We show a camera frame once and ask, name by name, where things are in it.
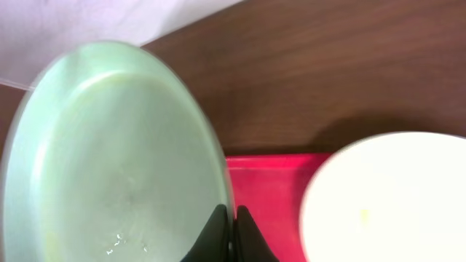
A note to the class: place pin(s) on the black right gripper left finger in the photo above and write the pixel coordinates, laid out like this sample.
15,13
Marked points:
212,245

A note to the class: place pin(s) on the red plastic tray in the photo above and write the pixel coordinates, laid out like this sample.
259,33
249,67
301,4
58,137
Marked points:
272,187

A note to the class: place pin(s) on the light green plate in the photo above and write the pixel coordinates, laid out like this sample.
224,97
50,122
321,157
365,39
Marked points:
109,158

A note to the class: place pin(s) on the cream white plate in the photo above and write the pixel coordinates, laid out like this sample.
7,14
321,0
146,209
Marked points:
398,196

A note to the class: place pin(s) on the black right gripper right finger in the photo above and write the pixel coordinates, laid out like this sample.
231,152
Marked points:
249,243

